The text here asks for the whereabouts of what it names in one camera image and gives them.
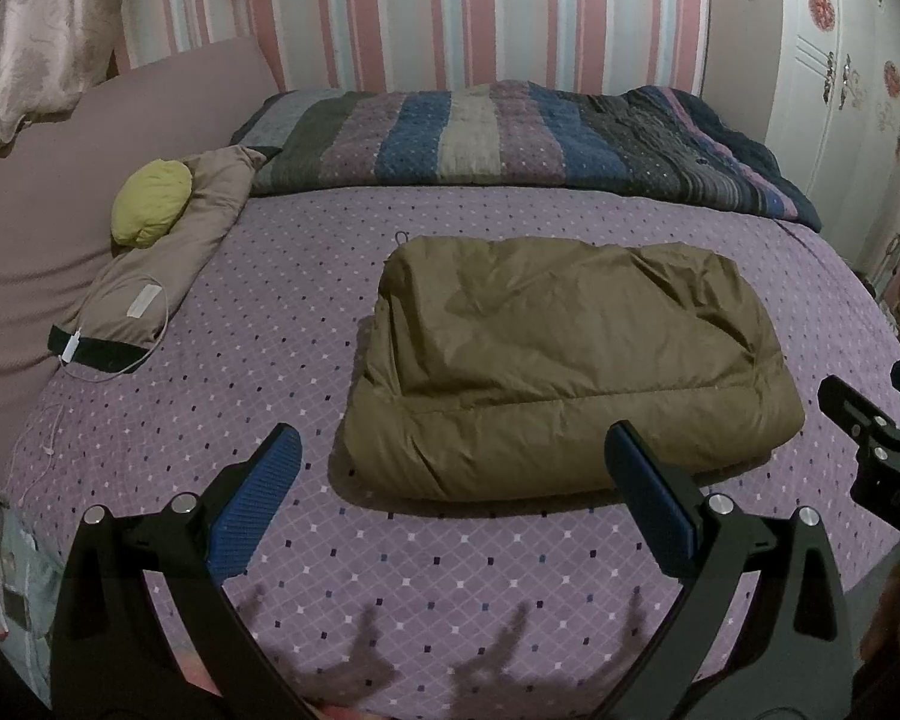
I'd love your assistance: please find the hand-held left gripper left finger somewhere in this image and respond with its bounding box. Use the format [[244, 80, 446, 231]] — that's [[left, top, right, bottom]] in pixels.
[[49, 422, 316, 720]]

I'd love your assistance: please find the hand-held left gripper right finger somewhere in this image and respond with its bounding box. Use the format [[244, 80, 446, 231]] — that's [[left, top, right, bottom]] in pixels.
[[604, 420, 856, 720]]

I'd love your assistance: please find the brown coat with white collar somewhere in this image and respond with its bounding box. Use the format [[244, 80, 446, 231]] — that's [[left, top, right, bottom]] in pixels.
[[328, 235, 807, 503]]

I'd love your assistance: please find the bed with purple dotted sheet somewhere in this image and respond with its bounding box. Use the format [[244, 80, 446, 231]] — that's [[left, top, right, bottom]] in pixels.
[[4, 184, 900, 717]]

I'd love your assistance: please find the black phone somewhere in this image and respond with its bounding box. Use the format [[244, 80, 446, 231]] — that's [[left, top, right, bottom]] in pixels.
[[49, 324, 155, 374]]

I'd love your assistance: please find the bedside fabric storage bag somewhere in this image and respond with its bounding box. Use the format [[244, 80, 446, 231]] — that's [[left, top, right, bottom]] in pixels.
[[0, 484, 68, 698]]

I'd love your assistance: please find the beige pillow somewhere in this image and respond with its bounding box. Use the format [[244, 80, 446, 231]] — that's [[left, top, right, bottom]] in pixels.
[[82, 146, 269, 361]]

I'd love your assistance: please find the yellow round cushion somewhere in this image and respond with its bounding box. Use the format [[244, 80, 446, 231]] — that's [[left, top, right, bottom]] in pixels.
[[111, 157, 194, 247]]

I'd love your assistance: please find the white wardrobe with flower stickers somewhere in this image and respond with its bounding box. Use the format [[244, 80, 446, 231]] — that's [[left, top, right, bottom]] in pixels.
[[765, 0, 900, 271]]

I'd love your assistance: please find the pink padded headboard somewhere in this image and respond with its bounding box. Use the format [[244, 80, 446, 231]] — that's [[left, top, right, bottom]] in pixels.
[[0, 34, 286, 496]]

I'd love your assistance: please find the striped patchwork quilt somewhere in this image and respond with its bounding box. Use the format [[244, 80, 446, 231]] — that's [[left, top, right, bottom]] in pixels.
[[229, 79, 824, 233]]

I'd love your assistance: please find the pink patterned curtain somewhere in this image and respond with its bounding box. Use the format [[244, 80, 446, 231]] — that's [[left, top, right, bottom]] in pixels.
[[0, 0, 132, 170]]

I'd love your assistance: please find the white earphone cable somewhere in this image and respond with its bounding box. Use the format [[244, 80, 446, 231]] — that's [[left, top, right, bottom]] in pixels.
[[4, 401, 68, 511]]

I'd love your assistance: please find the white charger cable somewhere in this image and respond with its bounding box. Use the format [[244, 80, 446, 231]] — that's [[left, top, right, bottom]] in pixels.
[[60, 281, 172, 383]]

